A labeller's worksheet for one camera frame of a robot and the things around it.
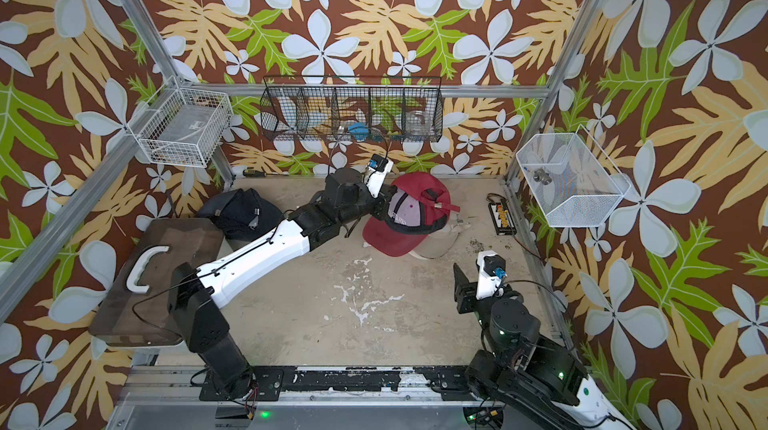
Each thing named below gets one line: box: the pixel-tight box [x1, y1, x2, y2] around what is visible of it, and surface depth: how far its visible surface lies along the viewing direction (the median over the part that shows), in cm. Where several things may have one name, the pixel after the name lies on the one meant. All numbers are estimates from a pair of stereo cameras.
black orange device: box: [488, 202, 517, 236], surface depth 107 cm
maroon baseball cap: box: [363, 172, 461, 257], surface depth 82 cm
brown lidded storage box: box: [88, 218, 225, 348], surface depth 74 cm
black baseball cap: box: [197, 188, 282, 242], surface depth 103 cm
